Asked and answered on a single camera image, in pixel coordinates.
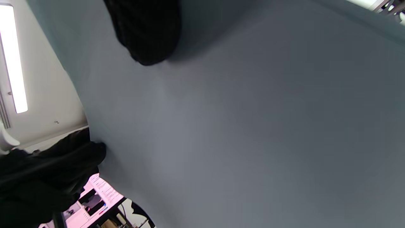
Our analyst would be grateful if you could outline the person's right hand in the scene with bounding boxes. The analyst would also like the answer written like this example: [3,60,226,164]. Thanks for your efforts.
[103,0,181,66]

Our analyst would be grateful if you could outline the blue paper sheets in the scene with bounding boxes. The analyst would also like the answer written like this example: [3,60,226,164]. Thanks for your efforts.
[27,0,405,228]

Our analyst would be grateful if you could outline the person's left hand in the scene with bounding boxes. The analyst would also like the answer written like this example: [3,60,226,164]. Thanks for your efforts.
[0,128,107,228]

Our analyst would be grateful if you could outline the ceiling light strip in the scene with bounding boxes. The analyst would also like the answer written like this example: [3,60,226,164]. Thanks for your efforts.
[0,4,28,114]

